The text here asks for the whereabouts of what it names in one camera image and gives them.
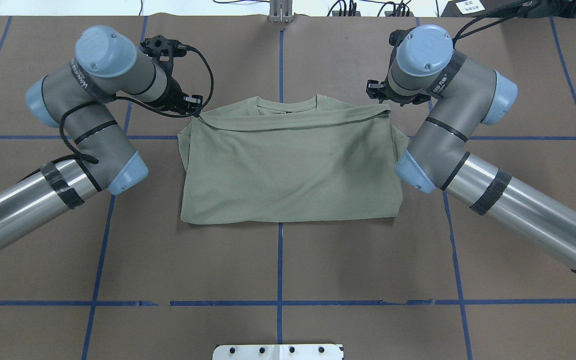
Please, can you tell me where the olive green long-sleeve shirt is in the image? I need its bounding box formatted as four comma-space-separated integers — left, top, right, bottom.
178, 95, 409, 225

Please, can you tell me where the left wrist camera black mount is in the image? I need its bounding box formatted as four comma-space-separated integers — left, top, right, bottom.
139, 34, 191, 71

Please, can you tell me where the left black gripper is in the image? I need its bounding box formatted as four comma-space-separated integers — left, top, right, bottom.
145, 75, 204, 118

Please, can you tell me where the white mast base plate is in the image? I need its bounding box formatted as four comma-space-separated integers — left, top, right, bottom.
212, 343, 345, 360

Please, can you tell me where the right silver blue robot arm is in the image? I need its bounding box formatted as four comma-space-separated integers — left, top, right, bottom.
366, 24, 576, 275

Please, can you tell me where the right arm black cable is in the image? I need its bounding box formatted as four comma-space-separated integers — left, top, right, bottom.
453, 0, 544, 43

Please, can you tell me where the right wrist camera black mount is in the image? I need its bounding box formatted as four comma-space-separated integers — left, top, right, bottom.
388, 27, 415, 57

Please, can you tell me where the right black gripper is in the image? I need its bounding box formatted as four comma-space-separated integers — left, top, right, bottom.
366, 79, 431, 107

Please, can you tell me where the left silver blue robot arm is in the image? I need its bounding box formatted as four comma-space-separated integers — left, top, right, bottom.
0, 25, 207, 251

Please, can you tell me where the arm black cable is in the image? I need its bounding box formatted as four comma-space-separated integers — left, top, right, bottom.
453, 0, 544, 43
18, 45, 215, 181

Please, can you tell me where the black power box with label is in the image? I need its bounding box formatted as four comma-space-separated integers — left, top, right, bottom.
439, 0, 517, 18

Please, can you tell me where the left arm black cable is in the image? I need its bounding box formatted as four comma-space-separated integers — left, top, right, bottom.
18, 45, 215, 181

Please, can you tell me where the aluminium frame post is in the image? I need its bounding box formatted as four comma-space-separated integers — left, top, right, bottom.
269, 0, 294, 24

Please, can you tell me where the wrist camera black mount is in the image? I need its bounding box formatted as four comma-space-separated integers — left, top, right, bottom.
139, 34, 191, 71
388, 27, 415, 57

